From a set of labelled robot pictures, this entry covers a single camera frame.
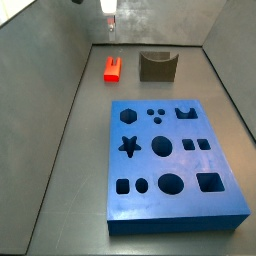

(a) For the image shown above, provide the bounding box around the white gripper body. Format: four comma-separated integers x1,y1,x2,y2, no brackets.
100,0,117,15

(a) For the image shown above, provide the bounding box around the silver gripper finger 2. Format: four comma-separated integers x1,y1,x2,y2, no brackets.
107,15,116,41

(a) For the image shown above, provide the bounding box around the red slotted square-circle object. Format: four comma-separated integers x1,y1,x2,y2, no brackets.
103,57,122,82

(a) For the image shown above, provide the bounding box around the black curved fixture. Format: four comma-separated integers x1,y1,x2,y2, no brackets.
139,51,179,82

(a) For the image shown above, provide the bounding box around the blue foam shape board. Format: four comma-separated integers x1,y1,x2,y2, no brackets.
107,100,250,235

